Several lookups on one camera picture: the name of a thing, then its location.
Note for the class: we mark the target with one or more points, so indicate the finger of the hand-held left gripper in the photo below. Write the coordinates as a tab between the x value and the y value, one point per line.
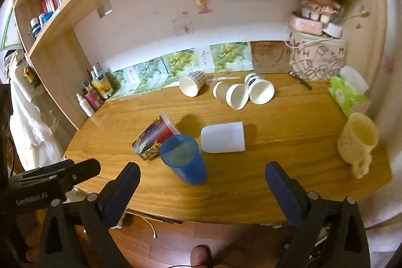
83	170

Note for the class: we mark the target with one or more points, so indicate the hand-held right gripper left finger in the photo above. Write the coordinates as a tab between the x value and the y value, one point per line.
121	192

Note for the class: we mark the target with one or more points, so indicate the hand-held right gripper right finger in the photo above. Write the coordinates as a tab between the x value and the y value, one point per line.
281	191

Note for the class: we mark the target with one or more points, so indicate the white plastic cup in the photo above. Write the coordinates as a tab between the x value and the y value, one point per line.
223	138

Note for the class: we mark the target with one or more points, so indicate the red printed cup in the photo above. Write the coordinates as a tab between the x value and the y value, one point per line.
155	136

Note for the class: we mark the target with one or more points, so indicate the blue plastic cup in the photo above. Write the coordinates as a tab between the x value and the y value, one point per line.
185	161

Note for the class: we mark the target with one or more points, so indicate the brown paper cup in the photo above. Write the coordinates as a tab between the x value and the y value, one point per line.
220	89
237	96

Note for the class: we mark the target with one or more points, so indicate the white cup with black band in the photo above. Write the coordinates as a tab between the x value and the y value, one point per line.
259	88

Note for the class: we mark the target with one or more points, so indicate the checkered paper cup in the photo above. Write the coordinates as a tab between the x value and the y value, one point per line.
192	83

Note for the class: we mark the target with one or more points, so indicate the white spray bottle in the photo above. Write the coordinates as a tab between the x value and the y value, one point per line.
84	104

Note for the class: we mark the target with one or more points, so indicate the white towel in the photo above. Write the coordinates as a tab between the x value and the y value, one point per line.
28	117

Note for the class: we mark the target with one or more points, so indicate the blue and white bottle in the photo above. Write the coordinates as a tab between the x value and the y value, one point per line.
88	87

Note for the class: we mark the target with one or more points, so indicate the yellow orange bottle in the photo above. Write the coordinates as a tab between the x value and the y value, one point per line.
104	86

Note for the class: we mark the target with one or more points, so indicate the cream ceramic mug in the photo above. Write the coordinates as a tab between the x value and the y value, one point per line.
358	137

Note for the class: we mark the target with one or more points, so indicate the grape print paper sheet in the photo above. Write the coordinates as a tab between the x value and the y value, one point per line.
125	79
230	56
180	64
149	73

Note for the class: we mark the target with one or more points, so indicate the brown slipper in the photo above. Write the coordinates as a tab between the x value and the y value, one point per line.
201	256

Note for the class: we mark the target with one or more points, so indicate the dark pen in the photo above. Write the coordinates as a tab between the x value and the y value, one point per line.
301	80

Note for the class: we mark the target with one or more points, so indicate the green tissue box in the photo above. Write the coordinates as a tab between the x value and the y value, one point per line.
347	93

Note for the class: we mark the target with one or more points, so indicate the brown printed cardboard sheet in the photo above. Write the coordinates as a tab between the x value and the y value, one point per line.
270	56

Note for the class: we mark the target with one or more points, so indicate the printed beige storage box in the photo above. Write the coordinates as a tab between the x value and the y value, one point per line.
317	59

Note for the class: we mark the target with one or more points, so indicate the pink dotted box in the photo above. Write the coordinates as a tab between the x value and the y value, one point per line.
305	24

